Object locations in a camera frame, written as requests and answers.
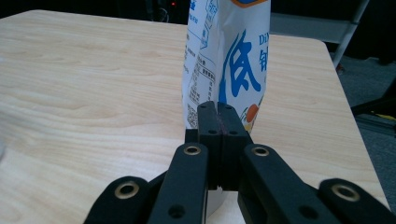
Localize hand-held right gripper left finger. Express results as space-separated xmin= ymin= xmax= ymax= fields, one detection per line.
xmin=185 ymin=101 xmax=224 ymax=191

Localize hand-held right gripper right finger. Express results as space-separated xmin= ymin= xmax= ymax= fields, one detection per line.
xmin=217 ymin=102 xmax=253 ymax=191

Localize white bag with blue print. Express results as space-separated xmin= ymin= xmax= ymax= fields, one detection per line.
xmin=181 ymin=0 xmax=272 ymax=218

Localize grey metal stand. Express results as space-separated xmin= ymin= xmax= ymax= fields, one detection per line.
xmin=270 ymin=0 xmax=372 ymax=68

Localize black stand base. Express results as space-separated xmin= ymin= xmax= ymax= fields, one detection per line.
xmin=350 ymin=78 xmax=396 ymax=136

